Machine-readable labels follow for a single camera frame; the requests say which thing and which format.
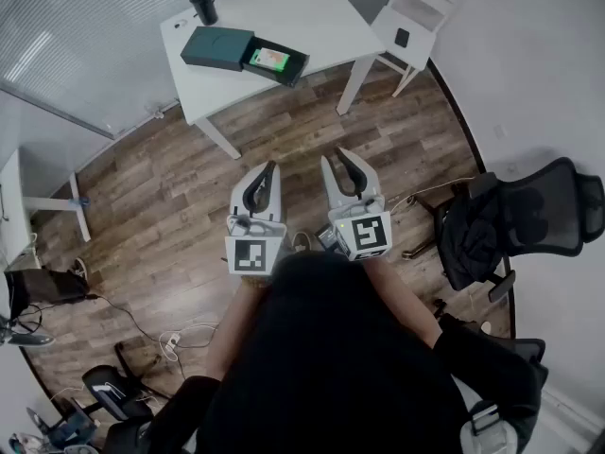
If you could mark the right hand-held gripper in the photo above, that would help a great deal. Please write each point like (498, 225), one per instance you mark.
(368, 234)

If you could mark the white power strip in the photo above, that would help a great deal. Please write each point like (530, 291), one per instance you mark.
(171, 341)

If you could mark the black tumbler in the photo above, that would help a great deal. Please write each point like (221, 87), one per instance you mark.
(204, 5)

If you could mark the black swivel chair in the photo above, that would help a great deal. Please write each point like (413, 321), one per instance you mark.
(108, 390)

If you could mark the person's right forearm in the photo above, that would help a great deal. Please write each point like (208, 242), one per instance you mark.
(402, 301)

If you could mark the grey shoulder bag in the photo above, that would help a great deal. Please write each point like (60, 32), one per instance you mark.
(491, 431)

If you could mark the person's shoe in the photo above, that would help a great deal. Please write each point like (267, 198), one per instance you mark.
(301, 243)

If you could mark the small black square pad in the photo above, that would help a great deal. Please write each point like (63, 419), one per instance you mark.
(402, 38)

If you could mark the wide window blind panel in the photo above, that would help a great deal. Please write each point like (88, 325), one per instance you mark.
(71, 17)

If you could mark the black mesh office chair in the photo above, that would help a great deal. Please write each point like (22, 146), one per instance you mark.
(543, 206)

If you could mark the dark green box sleeve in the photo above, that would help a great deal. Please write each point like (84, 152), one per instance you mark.
(215, 47)

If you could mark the black bag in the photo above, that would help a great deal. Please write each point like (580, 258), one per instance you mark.
(42, 286)

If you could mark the person's black shirt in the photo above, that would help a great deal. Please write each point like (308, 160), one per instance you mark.
(331, 371)

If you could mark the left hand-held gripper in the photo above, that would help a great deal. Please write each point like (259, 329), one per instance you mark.
(255, 256)

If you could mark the person's left forearm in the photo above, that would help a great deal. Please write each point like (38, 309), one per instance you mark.
(236, 319)

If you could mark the black jacket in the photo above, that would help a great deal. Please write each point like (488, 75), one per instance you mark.
(472, 239)

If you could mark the white desk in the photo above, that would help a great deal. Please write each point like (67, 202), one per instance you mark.
(54, 204)

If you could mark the green and white packet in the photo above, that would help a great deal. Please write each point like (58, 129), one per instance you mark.
(269, 59)

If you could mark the small black display device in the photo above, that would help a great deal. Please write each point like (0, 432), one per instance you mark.
(330, 239)

